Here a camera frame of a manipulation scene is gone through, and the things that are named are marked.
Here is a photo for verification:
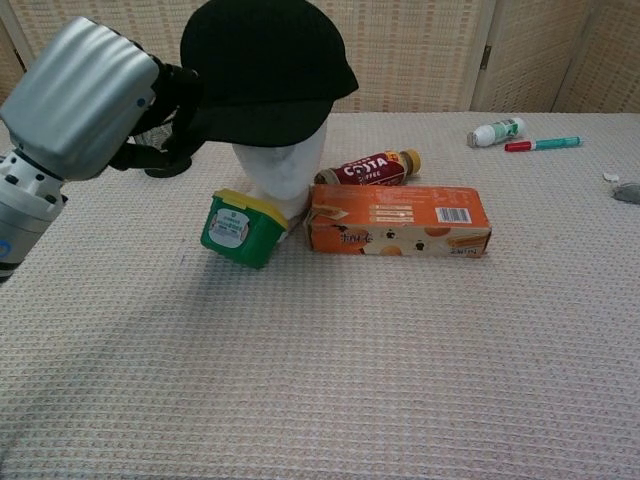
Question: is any silver and black left hand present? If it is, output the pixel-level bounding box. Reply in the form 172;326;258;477
0;16;205;182

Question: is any black baseball cap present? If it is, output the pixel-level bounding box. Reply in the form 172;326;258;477
172;0;360;149

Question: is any white foam mannequin head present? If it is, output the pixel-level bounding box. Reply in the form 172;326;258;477
232;115;329;220

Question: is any black mesh pen holder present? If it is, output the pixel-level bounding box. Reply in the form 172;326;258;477
128;109;195;179

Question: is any green tub with yellow lid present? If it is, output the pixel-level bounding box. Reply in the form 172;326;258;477
200;188;290;271

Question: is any Costa coffee bottle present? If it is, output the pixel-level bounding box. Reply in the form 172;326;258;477
313;147;422;187

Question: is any orange biscuit box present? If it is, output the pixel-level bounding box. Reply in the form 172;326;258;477
305;183;493;259

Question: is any beige woven folding screen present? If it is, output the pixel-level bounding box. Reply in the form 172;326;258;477
0;0;640;119

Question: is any beige waffle tablecloth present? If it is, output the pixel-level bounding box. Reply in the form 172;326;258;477
0;110;640;480

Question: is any white bottle with green label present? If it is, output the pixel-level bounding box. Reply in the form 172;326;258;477
467;117;528;149

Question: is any red and teal pen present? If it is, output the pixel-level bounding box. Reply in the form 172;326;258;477
504;135;586;153

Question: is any grey crumpled object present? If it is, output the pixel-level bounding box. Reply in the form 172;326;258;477
612;182;640;205

